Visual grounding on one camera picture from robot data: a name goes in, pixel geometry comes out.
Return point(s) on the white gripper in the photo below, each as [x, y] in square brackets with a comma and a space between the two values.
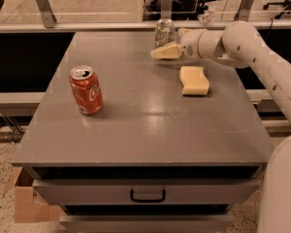
[189, 44]

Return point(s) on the white green 7up can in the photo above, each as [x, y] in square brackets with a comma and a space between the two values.
[164, 32]

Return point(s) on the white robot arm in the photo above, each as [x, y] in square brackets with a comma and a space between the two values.
[240, 43]

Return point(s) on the red coke can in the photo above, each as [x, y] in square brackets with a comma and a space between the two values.
[86, 89]

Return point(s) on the crumpled clear plastic wrapper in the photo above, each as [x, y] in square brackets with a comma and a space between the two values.
[207, 17]

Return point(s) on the yellow sponge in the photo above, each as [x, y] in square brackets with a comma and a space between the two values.
[194, 81]

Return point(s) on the grey drawer cabinet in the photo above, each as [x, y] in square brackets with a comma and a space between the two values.
[146, 129]

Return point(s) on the metal railing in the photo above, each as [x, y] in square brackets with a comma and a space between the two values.
[80, 14]

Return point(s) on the grey top drawer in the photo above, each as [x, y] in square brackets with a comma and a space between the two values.
[117, 192]

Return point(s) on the grey drawer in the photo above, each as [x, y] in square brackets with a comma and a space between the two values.
[117, 192]
[146, 224]

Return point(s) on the grey lower drawer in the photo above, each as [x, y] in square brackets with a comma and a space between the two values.
[146, 224]

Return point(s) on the brown cardboard box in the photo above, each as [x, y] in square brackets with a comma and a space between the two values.
[29, 205]

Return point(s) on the black drawer handle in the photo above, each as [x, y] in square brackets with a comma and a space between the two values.
[138, 197]

